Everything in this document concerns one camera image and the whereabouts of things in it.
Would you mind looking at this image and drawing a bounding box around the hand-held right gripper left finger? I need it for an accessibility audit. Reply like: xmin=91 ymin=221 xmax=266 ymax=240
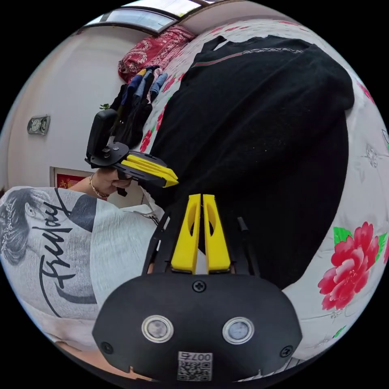
xmin=171 ymin=193 xmax=201 ymax=276

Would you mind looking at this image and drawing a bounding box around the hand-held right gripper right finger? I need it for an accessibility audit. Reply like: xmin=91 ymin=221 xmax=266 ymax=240
xmin=203 ymin=193 xmax=232 ymax=275

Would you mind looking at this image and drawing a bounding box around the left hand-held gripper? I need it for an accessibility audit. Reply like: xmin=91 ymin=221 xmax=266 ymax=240
xmin=85 ymin=142 xmax=180 ymax=197

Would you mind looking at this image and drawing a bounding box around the black shirt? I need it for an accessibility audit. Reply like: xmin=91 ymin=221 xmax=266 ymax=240
xmin=148 ymin=34 xmax=355 ymax=290

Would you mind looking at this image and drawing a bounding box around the person's left forearm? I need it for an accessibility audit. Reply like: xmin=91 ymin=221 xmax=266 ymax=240
xmin=67 ymin=175 xmax=105 ymax=200

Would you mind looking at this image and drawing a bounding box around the person's left hand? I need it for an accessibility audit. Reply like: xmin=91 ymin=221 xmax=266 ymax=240
xmin=93 ymin=170 xmax=132 ymax=199

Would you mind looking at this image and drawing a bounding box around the pile of clothes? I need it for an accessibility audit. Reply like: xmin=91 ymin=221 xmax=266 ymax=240
xmin=109 ymin=64 xmax=169 ymax=148

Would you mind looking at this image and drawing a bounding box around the person's body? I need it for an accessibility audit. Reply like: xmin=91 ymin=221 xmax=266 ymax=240
xmin=0 ymin=185 xmax=167 ymax=353

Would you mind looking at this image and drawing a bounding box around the red patterned rolled blanket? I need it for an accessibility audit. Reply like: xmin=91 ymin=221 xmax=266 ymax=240
xmin=118 ymin=25 xmax=197 ymax=83

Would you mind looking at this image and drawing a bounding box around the window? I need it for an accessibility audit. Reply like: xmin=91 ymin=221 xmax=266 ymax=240
xmin=71 ymin=0 xmax=215 ymax=34

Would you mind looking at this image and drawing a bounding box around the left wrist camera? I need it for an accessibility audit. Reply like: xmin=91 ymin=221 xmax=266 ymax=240
xmin=86 ymin=109 xmax=120 ymax=160

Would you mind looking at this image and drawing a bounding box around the wall clock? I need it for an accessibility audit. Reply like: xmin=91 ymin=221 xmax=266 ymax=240
xmin=26 ymin=114 xmax=51 ymax=135

